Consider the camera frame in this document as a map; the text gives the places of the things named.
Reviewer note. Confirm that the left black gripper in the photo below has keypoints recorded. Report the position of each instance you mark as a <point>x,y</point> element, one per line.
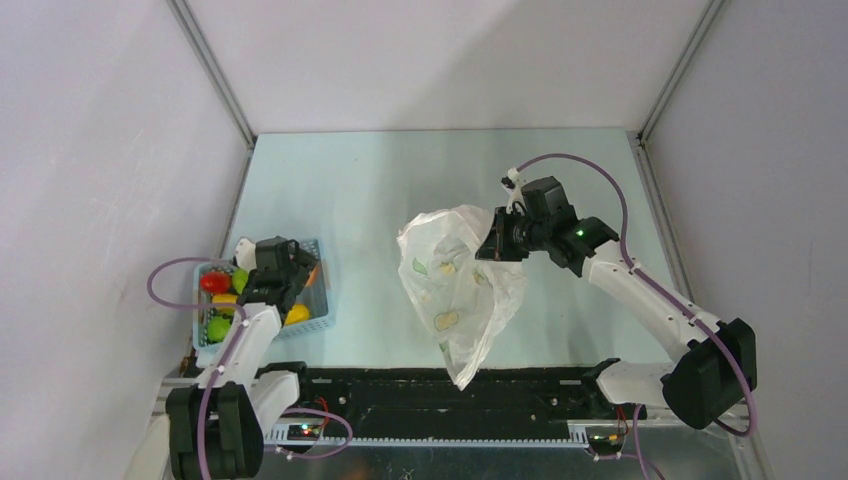
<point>300,261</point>

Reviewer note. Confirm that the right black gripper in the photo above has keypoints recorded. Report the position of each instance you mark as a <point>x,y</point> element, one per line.
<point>496,246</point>

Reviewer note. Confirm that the white plastic bag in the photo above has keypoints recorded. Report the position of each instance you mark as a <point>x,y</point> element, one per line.
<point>463,302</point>

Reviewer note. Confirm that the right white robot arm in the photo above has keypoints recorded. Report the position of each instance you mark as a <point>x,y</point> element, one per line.
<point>712,363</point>

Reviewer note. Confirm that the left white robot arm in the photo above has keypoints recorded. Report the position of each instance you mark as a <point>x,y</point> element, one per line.
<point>217,424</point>

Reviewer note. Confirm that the fake orange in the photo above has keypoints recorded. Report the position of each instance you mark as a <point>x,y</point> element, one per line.
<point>313,276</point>

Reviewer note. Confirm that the fake yellow mango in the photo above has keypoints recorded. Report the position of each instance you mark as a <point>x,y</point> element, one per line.
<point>298,313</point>

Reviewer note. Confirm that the fake yellow lemon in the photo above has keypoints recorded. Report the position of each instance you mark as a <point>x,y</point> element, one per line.
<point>224,304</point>

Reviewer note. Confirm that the fake red apple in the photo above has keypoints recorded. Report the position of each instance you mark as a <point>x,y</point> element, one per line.
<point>215,282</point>

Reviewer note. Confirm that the fake lime green fruit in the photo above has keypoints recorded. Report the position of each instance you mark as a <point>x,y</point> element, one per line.
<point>217,329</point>

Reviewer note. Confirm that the light blue plastic basket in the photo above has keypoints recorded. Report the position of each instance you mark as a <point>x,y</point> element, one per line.
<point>315,298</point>

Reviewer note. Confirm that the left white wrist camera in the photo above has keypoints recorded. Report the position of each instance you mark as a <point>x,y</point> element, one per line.
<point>244,254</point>

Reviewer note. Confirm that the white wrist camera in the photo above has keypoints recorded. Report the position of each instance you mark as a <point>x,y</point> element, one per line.
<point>513,183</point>
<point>244,254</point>

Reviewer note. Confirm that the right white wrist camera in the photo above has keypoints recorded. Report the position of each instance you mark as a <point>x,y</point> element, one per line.
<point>513,183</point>

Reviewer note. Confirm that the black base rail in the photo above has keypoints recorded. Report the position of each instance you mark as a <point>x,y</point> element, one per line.
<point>423,404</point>

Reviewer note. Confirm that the left aluminium frame post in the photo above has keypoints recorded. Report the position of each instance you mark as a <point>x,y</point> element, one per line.
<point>198,42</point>

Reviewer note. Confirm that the aluminium frame post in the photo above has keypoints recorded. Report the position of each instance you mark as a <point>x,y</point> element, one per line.
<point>698,36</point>
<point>198,42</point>

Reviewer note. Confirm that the right aluminium frame post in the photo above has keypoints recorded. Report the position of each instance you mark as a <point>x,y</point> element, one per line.
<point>698,36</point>

